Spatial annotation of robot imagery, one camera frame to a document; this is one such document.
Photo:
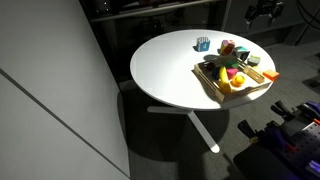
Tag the black device on shelf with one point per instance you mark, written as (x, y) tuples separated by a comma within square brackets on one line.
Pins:
[(270, 8)]

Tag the black block with number one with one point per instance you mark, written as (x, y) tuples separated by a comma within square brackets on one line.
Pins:
[(241, 52)]

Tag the yellow-green ball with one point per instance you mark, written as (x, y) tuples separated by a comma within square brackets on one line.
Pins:
[(257, 69)]

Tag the blue white number block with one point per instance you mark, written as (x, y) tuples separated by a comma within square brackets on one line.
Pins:
[(202, 44)]

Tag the black perforated breadboard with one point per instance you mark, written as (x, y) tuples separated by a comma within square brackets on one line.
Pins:
[(307, 151)]

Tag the magenta cube block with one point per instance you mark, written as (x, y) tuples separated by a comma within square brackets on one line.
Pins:
[(231, 72)]

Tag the white table leg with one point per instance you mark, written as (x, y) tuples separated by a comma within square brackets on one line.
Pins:
[(210, 142)]

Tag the multicoloured orange number block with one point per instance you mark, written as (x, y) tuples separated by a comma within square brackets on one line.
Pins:
[(227, 47)]

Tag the orange cube block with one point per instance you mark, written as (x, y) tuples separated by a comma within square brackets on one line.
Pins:
[(271, 75)]

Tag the grey cube block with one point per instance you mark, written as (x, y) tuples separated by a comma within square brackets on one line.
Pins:
[(254, 60)]

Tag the yellow banana toy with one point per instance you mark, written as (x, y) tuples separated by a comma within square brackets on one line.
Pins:
[(224, 81)]

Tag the far purple spring clamp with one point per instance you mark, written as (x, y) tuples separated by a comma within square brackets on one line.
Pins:
[(309, 110)]

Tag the yellow round toy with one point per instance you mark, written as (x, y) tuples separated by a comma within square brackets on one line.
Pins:
[(238, 81)]

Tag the wooden tray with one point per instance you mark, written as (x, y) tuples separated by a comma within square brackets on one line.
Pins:
[(254, 81)]

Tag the black cart shelf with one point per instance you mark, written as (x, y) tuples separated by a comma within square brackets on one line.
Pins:
[(257, 163)]

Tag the green cube block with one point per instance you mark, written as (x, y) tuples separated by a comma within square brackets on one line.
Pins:
[(231, 64)]

